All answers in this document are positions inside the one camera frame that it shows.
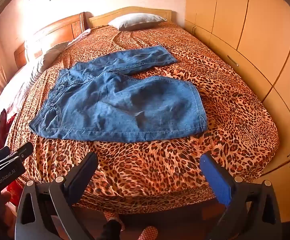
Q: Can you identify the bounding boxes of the person's left hand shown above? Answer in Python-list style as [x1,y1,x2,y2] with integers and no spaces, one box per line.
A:
[0,191,13,220]

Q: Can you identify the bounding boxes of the light wooden wardrobe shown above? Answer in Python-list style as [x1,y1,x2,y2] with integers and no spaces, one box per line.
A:
[184,0,290,230]

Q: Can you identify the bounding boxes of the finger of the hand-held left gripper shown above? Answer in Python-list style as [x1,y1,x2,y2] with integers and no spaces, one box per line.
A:
[9,142,34,161]

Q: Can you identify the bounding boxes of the person's dark trousers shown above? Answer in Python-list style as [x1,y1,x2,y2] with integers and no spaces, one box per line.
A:
[102,219,121,240]

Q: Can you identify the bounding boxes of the red patterned cloth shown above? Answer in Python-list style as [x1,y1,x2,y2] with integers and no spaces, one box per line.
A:
[7,180,23,207]

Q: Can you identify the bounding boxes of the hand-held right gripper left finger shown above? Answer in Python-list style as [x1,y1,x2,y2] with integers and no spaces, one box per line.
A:
[15,152,99,240]

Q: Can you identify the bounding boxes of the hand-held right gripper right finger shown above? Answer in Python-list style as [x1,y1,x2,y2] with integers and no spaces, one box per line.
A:
[200,153,282,240]

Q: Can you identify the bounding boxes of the grey pillow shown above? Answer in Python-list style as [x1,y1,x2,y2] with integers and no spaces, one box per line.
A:
[108,13,167,31]

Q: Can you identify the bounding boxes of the leopard print bedsheet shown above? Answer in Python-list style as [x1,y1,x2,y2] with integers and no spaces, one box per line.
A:
[6,21,279,214]

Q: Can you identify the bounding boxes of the red dotted slipper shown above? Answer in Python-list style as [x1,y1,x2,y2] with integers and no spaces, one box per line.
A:
[137,226,158,240]
[103,211,123,230]

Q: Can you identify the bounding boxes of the white pillow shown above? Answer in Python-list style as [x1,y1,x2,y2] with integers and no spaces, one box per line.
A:
[68,28,92,46]
[0,41,70,128]

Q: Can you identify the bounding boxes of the blue denim pants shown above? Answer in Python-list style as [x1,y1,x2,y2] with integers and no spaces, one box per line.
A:
[29,45,208,142]

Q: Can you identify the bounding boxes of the orange wooden headboard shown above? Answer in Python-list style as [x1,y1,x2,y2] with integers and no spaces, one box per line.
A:
[14,12,86,69]

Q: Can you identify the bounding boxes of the light wooden headboard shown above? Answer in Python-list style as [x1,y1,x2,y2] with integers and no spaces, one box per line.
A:
[88,6,173,28]

